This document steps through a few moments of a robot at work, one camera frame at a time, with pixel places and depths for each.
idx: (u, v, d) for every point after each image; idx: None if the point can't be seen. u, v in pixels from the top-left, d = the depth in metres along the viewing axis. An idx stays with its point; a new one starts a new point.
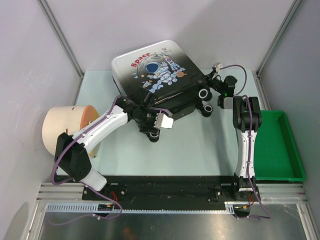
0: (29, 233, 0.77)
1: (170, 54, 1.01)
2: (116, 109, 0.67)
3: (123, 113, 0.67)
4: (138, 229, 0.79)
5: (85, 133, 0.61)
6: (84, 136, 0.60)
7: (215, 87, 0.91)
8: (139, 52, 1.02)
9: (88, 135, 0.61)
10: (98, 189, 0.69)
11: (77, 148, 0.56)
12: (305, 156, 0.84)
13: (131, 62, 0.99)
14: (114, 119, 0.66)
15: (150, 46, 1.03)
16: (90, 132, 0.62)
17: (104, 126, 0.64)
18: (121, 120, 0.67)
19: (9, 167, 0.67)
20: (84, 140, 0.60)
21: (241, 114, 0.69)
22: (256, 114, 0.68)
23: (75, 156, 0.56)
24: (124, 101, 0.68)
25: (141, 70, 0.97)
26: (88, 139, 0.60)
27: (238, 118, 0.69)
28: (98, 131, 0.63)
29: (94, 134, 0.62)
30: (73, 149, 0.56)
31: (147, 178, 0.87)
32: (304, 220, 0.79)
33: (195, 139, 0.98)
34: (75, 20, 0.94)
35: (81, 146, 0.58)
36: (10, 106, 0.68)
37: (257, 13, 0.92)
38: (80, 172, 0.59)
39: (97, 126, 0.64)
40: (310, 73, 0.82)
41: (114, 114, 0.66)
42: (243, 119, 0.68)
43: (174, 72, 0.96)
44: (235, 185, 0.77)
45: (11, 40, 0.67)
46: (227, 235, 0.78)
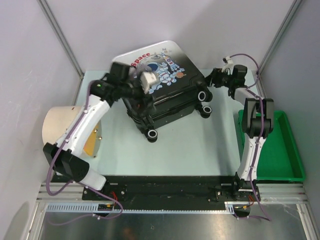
0: (29, 233, 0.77)
1: (170, 54, 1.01)
2: (92, 100, 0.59)
3: (101, 101, 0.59)
4: (138, 229, 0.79)
5: (68, 138, 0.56)
6: (68, 141, 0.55)
7: (225, 80, 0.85)
8: (139, 52, 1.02)
9: (72, 139, 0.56)
10: (99, 188, 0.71)
11: (67, 156, 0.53)
12: (305, 156, 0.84)
13: (130, 62, 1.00)
14: (94, 112, 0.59)
15: (150, 46, 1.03)
16: (72, 135, 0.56)
17: (85, 123, 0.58)
18: (102, 110, 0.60)
19: (9, 167, 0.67)
20: (69, 145, 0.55)
21: (252, 118, 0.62)
22: (268, 119, 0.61)
23: (66, 164, 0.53)
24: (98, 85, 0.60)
25: (140, 71, 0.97)
26: (74, 143, 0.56)
27: (247, 123, 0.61)
28: (81, 131, 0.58)
29: (78, 136, 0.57)
30: (62, 158, 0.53)
31: (147, 178, 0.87)
32: (304, 220, 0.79)
33: (195, 139, 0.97)
34: (75, 20, 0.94)
35: (69, 152, 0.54)
36: (10, 106, 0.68)
37: (258, 14, 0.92)
38: (79, 172, 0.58)
39: (78, 126, 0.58)
40: (310, 74, 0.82)
41: (92, 107, 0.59)
42: (253, 125, 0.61)
43: (174, 72, 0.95)
44: (235, 184, 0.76)
45: (11, 40, 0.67)
46: (227, 235, 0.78)
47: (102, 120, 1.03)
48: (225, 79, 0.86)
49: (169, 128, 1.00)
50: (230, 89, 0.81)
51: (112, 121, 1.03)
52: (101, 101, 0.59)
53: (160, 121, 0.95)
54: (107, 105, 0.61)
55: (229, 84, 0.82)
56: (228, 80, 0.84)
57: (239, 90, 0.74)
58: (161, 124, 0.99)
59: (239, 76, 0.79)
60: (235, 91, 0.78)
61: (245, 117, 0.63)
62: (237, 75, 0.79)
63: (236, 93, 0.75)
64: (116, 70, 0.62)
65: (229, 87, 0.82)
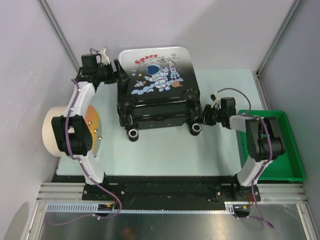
0: (29, 233, 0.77)
1: (176, 61, 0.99)
2: (82, 84, 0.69)
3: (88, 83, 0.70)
4: (138, 229, 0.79)
5: (73, 107, 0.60)
6: (73, 109, 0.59)
7: (216, 114, 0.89)
8: (147, 51, 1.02)
9: (76, 108, 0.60)
10: (99, 180, 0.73)
11: (77, 119, 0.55)
12: (305, 156, 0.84)
13: (135, 59, 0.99)
14: (85, 90, 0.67)
15: (161, 49, 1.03)
16: (75, 104, 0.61)
17: (82, 97, 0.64)
18: (90, 91, 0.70)
19: (9, 167, 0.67)
20: (76, 111, 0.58)
21: (259, 141, 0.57)
22: (276, 139, 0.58)
23: (78, 125, 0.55)
24: (81, 77, 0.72)
25: (141, 69, 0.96)
26: (79, 110, 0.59)
27: (257, 148, 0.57)
28: (80, 103, 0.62)
29: (80, 105, 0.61)
30: (73, 122, 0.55)
31: (147, 179, 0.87)
32: (304, 220, 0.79)
33: (194, 139, 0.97)
34: (75, 20, 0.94)
35: (78, 116, 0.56)
36: (10, 106, 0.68)
37: (258, 14, 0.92)
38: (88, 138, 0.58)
39: (78, 99, 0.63)
40: (310, 74, 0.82)
41: (82, 87, 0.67)
42: (262, 149, 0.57)
43: (171, 80, 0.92)
44: (235, 186, 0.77)
45: (11, 40, 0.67)
46: (227, 235, 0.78)
47: (102, 120, 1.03)
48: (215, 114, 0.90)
49: (169, 129, 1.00)
50: (224, 120, 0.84)
51: (112, 121, 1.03)
52: (87, 83, 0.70)
53: (145, 123, 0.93)
54: (93, 88, 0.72)
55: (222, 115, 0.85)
56: (218, 113, 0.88)
57: (234, 116, 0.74)
58: (145, 128, 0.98)
59: (228, 107, 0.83)
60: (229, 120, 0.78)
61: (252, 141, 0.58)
62: (226, 107, 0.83)
63: (232, 119, 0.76)
64: (87, 62, 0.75)
65: (221, 119, 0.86)
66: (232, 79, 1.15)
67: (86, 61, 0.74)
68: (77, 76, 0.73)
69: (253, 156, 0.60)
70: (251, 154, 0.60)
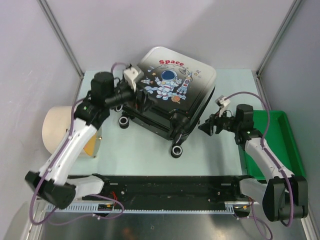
0: (29, 233, 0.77)
1: (195, 78, 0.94)
2: (77, 124, 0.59)
3: (87, 125, 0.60)
4: (137, 229, 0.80)
5: (52, 166, 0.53)
6: (52, 170, 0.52)
7: (228, 125, 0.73)
8: (176, 56, 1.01)
9: (56, 168, 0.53)
10: (97, 191, 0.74)
11: (51, 184, 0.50)
12: (305, 156, 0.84)
13: (159, 58, 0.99)
14: (78, 137, 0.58)
15: (189, 59, 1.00)
16: (56, 163, 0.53)
17: (72, 147, 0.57)
18: (88, 134, 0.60)
19: (9, 167, 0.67)
20: (54, 174, 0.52)
21: (279, 206, 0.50)
22: (300, 205, 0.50)
23: (49, 195, 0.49)
24: (82, 110, 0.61)
25: (158, 70, 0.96)
26: (58, 171, 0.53)
27: (275, 213, 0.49)
28: (65, 158, 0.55)
29: (62, 164, 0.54)
30: (45, 189, 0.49)
31: (147, 179, 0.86)
32: (304, 220, 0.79)
33: (194, 139, 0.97)
34: (75, 20, 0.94)
35: (52, 182, 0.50)
36: (10, 106, 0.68)
37: (258, 14, 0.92)
38: (65, 200, 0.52)
39: (64, 150, 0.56)
40: (310, 73, 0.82)
41: (77, 132, 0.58)
42: (281, 214, 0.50)
43: (174, 93, 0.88)
44: (235, 187, 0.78)
45: (10, 40, 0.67)
46: (227, 235, 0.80)
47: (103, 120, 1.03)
48: (227, 125, 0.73)
49: None
50: (238, 136, 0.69)
51: (112, 121, 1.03)
52: (86, 125, 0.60)
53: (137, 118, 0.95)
54: (93, 128, 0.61)
55: (235, 129, 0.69)
56: (231, 123, 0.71)
57: (252, 144, 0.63)
58: (137, 122, 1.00)
59: (245, 120, 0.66)
60: (246, 142, 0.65)
61: (271, 204, 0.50)
62: (243, 120, 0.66)
63: (249, 146, 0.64)
64: (96, 89, 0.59)
65: (235, 132, 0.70)
66: (232, 78, 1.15)
67: (95, 88, 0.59)
68: (79, 106, 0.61)
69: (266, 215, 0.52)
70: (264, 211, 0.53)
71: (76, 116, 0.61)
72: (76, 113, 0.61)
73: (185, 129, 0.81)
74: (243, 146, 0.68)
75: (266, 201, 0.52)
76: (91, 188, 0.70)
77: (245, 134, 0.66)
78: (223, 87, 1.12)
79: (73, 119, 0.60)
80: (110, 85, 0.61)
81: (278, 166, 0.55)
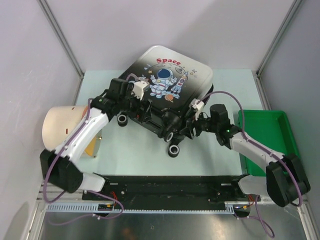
0: (29, 233, 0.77)
1: (190, 77, 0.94)
2: (94, 112, 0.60)
3: (101, 113, 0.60)
4: (137, 229, 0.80)
5: (68, 144, 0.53)
6: (67, 148, 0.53)
7: (205, 127, 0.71)
8: (175, 55, 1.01)
9: (72, 146, 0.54)
10: (98, 189, 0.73)
11: (66, 161, 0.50)
12: (305, 156, 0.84)
13: (157, 57, 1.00)
14: (93, 123, 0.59)
15: (187, 58, 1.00)
16: (72, 142, 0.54)
17: (87, 131, 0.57)
18: (103, 121, 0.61)
19: (9, 167, 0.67)
20: (68, 152, 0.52)
21: (286, 188, 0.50)
22: (300, 180, 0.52)
23: (62, 171, 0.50)
24: (99, 101, 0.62)
25: (155, 68, 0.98)
26: (73, 150, 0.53)
27: (283, 196, 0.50)
28: (80, 140, 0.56)
29: (77, 144, 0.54)
30: (59, 164, 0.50)
31: (147, 178, 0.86)
32: (304, 220, 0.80)
33: (194, 139, 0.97)
34: (75, 20, 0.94)
35: (67, 158, 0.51)
36: (10, 106, 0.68)
37: (258, 13, 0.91)
38: (74, 182, 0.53)
39: (79, 133, 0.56)
40: (310, 73, 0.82)
41: (93, 118, 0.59)
42: (289, 194, 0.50)
43: (168, 92, 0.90)
44: (236, 189, 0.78)
45: (10, 40, 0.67)
46: (227, 235, 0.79)
47: None
48: (204, 126, 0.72)
49: None
50: (220, 137, 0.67)
51: (112, 121, 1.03)
52: (101, 113, 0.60)
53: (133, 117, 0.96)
54: (107, 120, 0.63)
55: (215, 130, 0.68)
56: (208, 125, 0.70)
57: (236, 141, 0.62)
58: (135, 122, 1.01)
59: (222, 120, 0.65)
60: (230, 141, 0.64)
61: (277, 189, 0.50)
62: (220, 120, 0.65)
63: (234, 144, 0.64)
64: (115, 87, 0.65)
65: (216, 134, 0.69)
66: (232, 78, 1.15)
67: (113, 85, 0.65)
68: (94, 98, 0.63)
69: (276, 202, 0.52)
70: (273, 199, 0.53)
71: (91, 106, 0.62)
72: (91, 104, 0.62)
73: (176, 129, 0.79)
74: (228, 146, 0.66)
75: (272, 189, 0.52)
76: (92, 185, 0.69)
77: (226, 134, 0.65)
78: (223, 87, 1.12)
79: (89, 107, 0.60)
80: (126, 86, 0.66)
81: (268, 152, 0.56)
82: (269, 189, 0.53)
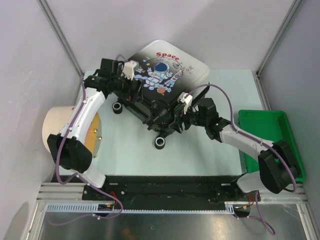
0: (29, 233, 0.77)
1: (186, 74, 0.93)
2: (90, 91, 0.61)
3: (98, 92, 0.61)
4: (137, 229, 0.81)
5: (72, 126, 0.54)
6: (72, 129, 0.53)
7: (194, 121, 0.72)
8: (176, 51, 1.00)
9: (76, 127, 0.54)
10: (98, 185, 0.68)
11: (74, 140, 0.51)
12: (305, 156, 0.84)
13: (157, 51, 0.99)
14: (91, 102, 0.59)
15: (186, 55, 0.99)
16: (75, 122, 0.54)
17: (87, 111, 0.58)
18: (100, 99, 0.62)
19: (9, 167, 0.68)
20: (73, 133, 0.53)
21: (278, 174, 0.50)
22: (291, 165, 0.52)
23: (72, 151, 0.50)
24: (92, 80, 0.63)
25: (153, 61, 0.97)
26: (78, 130, 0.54)
27: (277, 182, 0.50)
28: (82, 119, 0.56)
29: (81, 124, 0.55)
30: (67, 145, 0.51)
31: (147, 178, 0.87)
32: (304, 220, 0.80)
33: (195, 139, 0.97)
34: (75, 20, 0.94)
35: (74, 138, 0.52)
36: (10, 106, 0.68)
37: (257, 14, 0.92)
38: (85, 159, 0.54)
39: (80, 114, 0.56)
40: (310, 73, 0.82)
41: (90, 97, 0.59)
42: (283, 180, 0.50)
43: (161, 85, 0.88)
44: (236, 191, 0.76)
45: (11, 40, 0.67)
46: (227, 235, 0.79)
47: (103, 120, 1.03)
48: (193, 120, 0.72)
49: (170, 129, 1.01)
50: (210, 131, 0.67)
51: (112, 121, 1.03)
52: (97, 91, 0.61)
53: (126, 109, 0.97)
54: (102, 98, 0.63)
55: (204, 124, 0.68)
56: (197, 119, 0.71)
57: (225, 134, 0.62)
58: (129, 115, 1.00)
59: (210, 114, 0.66)
60: (219, 135, 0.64)
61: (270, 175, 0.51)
62: (208, 114, 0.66)
63: (224, 137, 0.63)
64: (107, 65, 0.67)
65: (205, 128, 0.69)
66: (232, 78, 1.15)
67: (105, 64, 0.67)
68: (87, 78, 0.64)
69: (271, 188, 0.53)
70: (269, 186, 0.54)
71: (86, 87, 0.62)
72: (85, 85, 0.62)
73: (162, 120, 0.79)
74: (219, 140, 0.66)
75: (266, 176, 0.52)
76: (94, 180, 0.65)
77: (215, 127, 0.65)
78: (223, 87, 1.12)
79: (84, 88, 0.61)
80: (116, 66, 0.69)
81: (258, 141, 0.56)
82: (263, 177, 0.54)
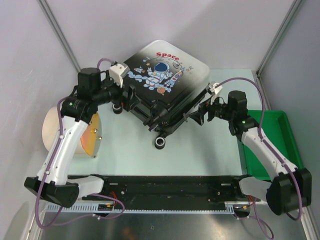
0: (29, 233, 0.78)
1: (186, 74, 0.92)
2: (67, 122, 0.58)
3: (77, 122, 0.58)
4: (137, 228, 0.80)
5: (49, 169, 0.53)
6: (49, 173, 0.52)
7: (220, 113, 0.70)
8: (175, 51, 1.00)
9: (53, 169, 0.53)
10: (98, 191, 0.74)
11: (52, 186, 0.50)
12: (305, 156, 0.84)
13: (157, 51, 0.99)
14: (69, 135, 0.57)
15: (186, 55, 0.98)
16: (52, 165, 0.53)
17: (65, 147, 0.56)
18: (79, 129, 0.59)
19: (9, 167, 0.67)
20: (51, 176, 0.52)
21: (287, 201, 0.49)
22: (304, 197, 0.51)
23: (52, 197, 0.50)
24: (69, 106, 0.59)
25: (153, 61, 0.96)
26: (56, 173, 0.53)
27: (282, 208, 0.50)
28: (60, 159, 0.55)
29: (58, 165, 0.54)
30: (46, 191, 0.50)
31: (147, 178, 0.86)
32: (304, 220, 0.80)
33: (195, 138, 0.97)
34: (75, 20, 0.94)
35: (52, 184, 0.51)
36: (10, 106, 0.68)
37: (258, 14, 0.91)
38: (69, 196, 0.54)
39: (58, 153, 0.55)
40: (310, 73, 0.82)
41: (68, 130, 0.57)
42: (289, 206, 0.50)
43: (161, 85, 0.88)
44: (235, 188, 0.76)
45: (10, 40, 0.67)
46: (227, 235, 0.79)
47: (103, 119, 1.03)
48: (218, 113, 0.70)
49: None
50: (233, 127, 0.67)
51: (112, 121, 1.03)
52: (76, 121, 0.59)
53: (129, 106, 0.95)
54: (84, 123, 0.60)
55: (229, 118, 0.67)
56: (222, 113, 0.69)
57: (250, 137, 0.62)
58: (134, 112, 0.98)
59: (239, 108, 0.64)
60: (242, 134, 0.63)
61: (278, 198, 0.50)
62: (237, 108, 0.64)
63: (246, 138, 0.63)
64: (84, 83, 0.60)
65: (230, 123, 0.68)
66: (232, 78, 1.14)
67: (82, 81, 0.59)
68: (66, 101, 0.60)
69: (273, 209, 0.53)
70: (270, 205, 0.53)
71: (63, 114, 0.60)
72: (62, 111, 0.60)
73: (162, 121, 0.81)
74: (239, 137, 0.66)
75: (273, 196, 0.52)
76: (92, 188, 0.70)
77: (240, 124, 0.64)
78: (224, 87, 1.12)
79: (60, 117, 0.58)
80: (96, 80, 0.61)
81: (281, 160, 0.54)
82: (271, 196, 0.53)
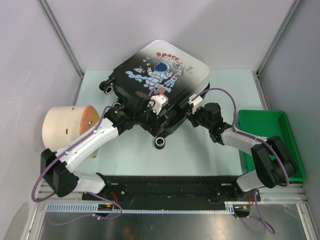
0: (29, 233, 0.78)
1: (186, 73, 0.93)
2: (106, 123, 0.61)
3: (113, 127, 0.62)
4: (137, 228, 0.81)
5: (69, 150, 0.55)
6: (67, 154, 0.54)
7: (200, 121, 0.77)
8: (175, 51, 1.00)
9: (72, 153, 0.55)
10: (95, 191, 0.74)
11: (61, 167, 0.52)
12: (305, 157, 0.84)
13: (156, 51, 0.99)
14: (101, 134, 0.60)
15: (186, 56, 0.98)
16: (73, 149, 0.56)
17: (93, 141, 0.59)
18: (111, 133, 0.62)
19: (9, 167, 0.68)
20: (67, 158, 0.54)
21: (272, 169, 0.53)
22: (287, 161, 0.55)
23: (55, 176, 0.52)
24: (114, 113, 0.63)
25: (153, 61, 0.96)
26: (72, 157, 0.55)
27: (270, 176, 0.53)
28: (82, 148, 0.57)
29: (78, 152, 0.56)
30: (54, 168, 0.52)
31: (146, 178, 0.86)
32: (304, 220, 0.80)
33: (195, 139, 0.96)
34: (74, 20, 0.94)
35: (64, 165, 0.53)
36: (10, 107, 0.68)
37: (257, 14, 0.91)
38: (65, 186, 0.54)
39: (83, 141, 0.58)
40: (310, 73, 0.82)
41: (102, 129, 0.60)
42: (277, 175, 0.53)
43: (160, 85, 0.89)
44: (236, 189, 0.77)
45: (10, 40, 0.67)
46: (226, 235, 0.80)
47: None
48: (199, 121, 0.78)
49: None
50: (213, 135, 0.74)
51: None
52: (113, 127, 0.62)
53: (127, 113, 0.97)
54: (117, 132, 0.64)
55: (209, 129, 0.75)
56: (202, 120, 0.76)
57: (227, 134, 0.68)
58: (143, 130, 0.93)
59: (214, 119, 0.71)
60: (221, 137, 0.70)
61: (263, 170, 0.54)
62: (213, 118, 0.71)
63: (225, 137, 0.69)
64: (135, 101, 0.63)
65: (210, 132, 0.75)
66: (232, 78, 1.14)
67: (134, 100, 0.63)
68: (112, 108, 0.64)
69: (267, 184, 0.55)
70: (262, 182, 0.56)
71: (106, 115, 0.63)
72: (107, 112, 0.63)
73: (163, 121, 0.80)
74: (222, 142, 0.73)
75: (260, 171, 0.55)
76: (89, 190, 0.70)
77: (218, 131, 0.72)
78: (224, 87, 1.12)
79: (103, 117, 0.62)
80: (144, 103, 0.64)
81: (253, 137, 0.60)
82: (258, 172, 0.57)
